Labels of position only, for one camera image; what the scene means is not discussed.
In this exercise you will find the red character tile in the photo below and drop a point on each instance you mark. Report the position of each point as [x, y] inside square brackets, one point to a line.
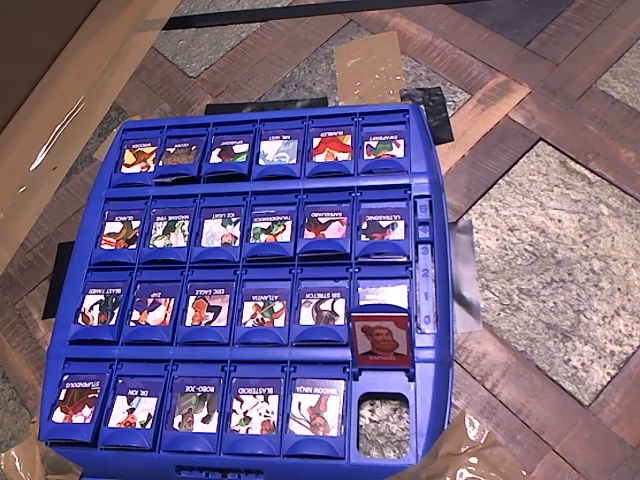
[195, 410]
[382, 337]

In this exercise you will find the flip tile labelled Safeguard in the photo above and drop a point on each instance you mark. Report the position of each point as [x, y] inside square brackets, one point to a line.
[326, 227]

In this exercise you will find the flip tile labelled Thunderrock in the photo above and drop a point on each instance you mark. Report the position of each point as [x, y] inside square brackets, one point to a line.
[271, 230]

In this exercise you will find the flip tile labelled Ultrasonic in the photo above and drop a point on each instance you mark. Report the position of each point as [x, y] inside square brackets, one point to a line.
[382, 227]

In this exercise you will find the flip tile labelled Sir Stretch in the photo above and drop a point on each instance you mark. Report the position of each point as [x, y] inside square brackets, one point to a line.
[322, 310]

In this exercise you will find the flip tile pale blank card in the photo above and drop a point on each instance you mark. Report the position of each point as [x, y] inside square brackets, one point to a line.
[382, 292]

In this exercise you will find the flip tile labelled Atlantia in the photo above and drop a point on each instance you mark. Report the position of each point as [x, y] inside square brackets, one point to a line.
[265, 311]

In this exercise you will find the flip tile labelled Rambler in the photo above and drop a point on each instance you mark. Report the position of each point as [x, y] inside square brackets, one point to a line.
[331, 149]

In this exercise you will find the flip tile labelled Mr Mist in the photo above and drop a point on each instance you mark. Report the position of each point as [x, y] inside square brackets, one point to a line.
[278, 151]

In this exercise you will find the flip tile labelled Ice Light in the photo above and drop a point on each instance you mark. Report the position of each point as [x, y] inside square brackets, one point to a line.
[221, 232]

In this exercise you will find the flip tile labelled Swampbat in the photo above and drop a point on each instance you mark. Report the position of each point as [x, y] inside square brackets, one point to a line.
[384, 149]

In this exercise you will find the flip tile dark green figure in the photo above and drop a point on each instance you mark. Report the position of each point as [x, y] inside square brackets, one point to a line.
[229, 152]

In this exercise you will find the flip tile labelled Eric Eagle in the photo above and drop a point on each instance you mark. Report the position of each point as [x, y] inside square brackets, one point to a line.
[207, 310]

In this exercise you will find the flip tile labelled Madame Vine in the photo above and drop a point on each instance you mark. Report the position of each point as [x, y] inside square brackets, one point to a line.
[170, 232]

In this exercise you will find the flip tile brown gecko figure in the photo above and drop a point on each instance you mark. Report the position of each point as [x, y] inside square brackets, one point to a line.
[177, 155]

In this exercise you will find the flip tile labelled Zap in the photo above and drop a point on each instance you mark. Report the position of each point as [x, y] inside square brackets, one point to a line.
[152, 310]

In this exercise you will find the flip tile yellow brown figure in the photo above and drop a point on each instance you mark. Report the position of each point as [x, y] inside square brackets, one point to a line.
[139, 157]

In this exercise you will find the flip tile labelled Glance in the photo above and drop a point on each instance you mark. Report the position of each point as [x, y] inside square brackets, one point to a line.
[120, 234]

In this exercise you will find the flip tile labelled Beast Tamer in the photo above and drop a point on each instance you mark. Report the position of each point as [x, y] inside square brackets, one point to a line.
[100, 309]

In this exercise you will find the flip tile labelled Dr Ion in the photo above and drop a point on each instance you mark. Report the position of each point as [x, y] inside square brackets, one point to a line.
[132, 410]

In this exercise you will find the flip tile labelled Stupendous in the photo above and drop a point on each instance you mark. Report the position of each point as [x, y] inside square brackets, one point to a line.
[75, 405]

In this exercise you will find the blue plastic guessing game board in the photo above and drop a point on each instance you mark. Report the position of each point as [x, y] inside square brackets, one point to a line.
[320, 189]

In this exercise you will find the black tape piece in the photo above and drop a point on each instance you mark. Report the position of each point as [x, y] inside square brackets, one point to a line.
[265, 106]
[437, 120]
[57, 280]

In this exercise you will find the glossy dark tape piece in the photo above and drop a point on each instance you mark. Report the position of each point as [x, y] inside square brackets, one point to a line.
[465, 270]

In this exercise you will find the flat brown tape patch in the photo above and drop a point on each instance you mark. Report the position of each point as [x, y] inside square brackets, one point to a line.
[367, 65]

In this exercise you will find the long thin black tape strip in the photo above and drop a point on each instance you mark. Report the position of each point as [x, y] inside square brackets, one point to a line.
[250, 21]

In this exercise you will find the small tan tape strip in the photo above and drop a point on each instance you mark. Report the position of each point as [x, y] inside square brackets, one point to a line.
[112, 137]

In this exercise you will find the crumpled brown packing tape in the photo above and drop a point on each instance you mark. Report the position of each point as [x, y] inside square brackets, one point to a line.
[25, 460]
[470, 455]

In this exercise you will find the large brown cardboard screen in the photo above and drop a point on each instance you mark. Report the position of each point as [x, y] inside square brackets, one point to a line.
[50, 75]

